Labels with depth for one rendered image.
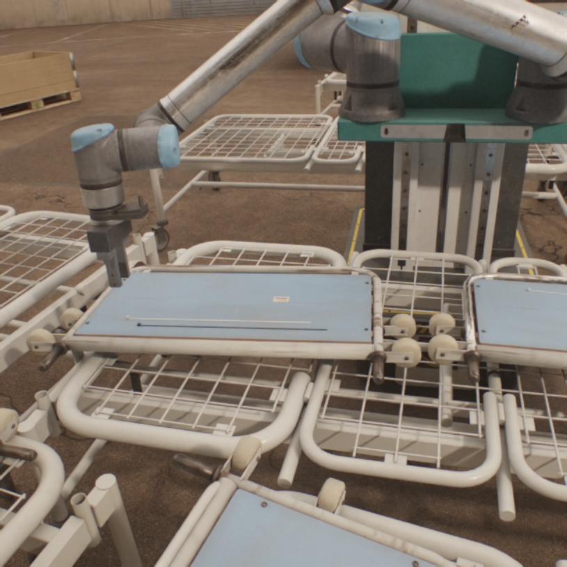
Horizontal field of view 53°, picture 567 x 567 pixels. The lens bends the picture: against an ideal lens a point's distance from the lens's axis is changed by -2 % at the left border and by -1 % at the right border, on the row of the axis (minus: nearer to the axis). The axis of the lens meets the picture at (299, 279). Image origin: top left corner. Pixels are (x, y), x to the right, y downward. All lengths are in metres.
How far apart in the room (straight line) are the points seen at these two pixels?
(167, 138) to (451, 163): 1.03
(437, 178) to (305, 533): 1.35
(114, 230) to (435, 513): 1.10
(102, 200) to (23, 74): 5.94
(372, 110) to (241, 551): 1.19
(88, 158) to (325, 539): 0.85
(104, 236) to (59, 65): 6.20
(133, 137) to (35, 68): 6.02
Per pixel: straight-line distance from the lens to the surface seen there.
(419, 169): 1.96
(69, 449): 1.99
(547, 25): 1.46
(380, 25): 1.64
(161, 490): 1.78
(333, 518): 0.93
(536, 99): 1.69
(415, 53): 1.79
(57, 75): 7.41
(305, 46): 1.80
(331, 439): 1.24
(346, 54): 1.68
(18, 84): 7.15
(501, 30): 1.40
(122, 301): 1.53
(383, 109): 1.66
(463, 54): 1.80
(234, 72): 1.37
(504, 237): 2.20
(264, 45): 1.37
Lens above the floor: 1.30
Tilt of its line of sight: 29 degrees down
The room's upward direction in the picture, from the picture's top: 3 degrees counter-clockwise
